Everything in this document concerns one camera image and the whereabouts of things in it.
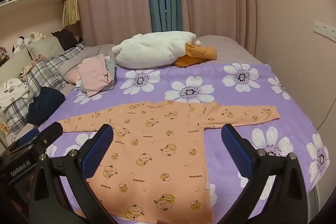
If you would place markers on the navy blue cloth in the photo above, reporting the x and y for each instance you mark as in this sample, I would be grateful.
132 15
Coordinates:
44 106

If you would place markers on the white wall socket strip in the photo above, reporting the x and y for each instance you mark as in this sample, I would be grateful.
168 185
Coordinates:
324 29

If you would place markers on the grey pillow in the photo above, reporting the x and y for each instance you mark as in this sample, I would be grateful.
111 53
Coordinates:
44 47

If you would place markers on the pale pink crumpled garment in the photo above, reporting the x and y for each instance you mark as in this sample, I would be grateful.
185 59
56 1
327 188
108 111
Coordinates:
74 78

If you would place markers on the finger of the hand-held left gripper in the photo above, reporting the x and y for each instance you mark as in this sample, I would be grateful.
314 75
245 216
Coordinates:
51 132
27 137

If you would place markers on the white and black plush dog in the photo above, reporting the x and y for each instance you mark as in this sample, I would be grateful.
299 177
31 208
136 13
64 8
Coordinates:
18 44

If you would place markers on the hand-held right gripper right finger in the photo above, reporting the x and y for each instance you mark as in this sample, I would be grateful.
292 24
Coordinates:
236 148

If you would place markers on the white duck plush pillow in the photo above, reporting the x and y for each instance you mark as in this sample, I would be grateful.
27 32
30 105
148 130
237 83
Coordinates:
152 50

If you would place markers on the purple floral bed sheet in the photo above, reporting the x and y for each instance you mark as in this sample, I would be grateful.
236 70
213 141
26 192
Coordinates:
210 77

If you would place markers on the cream plush toy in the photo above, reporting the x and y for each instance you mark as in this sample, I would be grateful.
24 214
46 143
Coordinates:
34 37

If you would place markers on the striped hanging cloth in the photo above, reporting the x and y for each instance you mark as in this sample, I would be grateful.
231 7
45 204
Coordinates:
71 10

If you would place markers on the grey plaid quilt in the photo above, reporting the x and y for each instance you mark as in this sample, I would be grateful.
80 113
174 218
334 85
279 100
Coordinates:
47 71

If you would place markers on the pink folded garment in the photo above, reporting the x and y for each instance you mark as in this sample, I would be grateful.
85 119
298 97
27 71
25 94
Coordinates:
94 74

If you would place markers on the grey folded garment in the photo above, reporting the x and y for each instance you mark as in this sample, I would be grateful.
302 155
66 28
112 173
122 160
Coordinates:
111 67

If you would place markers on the white crumpled cloth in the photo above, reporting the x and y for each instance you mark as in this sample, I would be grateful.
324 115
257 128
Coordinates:
14 91

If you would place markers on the dark brown cloth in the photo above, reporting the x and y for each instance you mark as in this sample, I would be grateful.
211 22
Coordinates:
65 39

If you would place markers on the orange printed baby shirt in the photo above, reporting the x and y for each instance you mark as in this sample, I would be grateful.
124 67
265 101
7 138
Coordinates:
157 150

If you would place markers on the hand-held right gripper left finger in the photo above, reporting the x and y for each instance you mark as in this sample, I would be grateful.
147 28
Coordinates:
97 151

